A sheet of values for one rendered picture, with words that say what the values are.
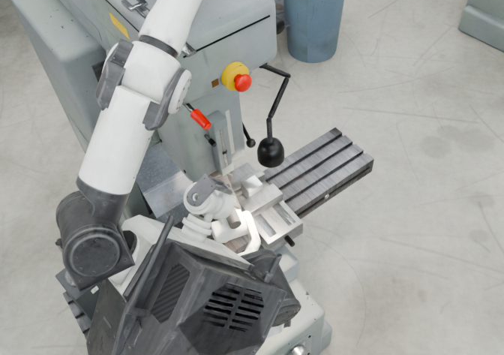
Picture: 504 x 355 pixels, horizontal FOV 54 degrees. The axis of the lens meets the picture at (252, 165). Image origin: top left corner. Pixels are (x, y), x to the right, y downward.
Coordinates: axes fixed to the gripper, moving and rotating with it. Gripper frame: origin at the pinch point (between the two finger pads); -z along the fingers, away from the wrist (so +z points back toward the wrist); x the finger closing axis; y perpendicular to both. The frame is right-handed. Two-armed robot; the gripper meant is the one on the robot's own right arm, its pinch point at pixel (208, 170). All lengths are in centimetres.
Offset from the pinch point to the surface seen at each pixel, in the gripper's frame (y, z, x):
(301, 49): 109, -178, -115
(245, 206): 21.4, 2.4, -9.8
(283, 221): 25.5, 11.2, -20.2
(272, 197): 21.4, 2.9, -19.8
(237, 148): -14.1, 7.2, -8.3
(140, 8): -67, 11, 9
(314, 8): 72, -171, -121
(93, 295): 18, 17, 46
